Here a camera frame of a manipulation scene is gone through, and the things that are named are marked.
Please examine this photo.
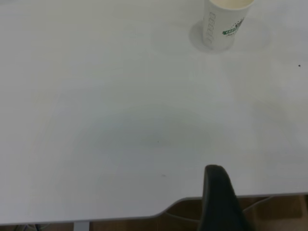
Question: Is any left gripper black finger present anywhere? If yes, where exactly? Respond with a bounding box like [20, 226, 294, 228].
[197, 165, 253, 231]

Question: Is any grey metal table leg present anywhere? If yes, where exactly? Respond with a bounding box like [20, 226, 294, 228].
[73, 222, 91, 231]

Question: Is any white paper coffee cup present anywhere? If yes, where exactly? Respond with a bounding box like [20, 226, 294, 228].
[203, 0, 255, 51]

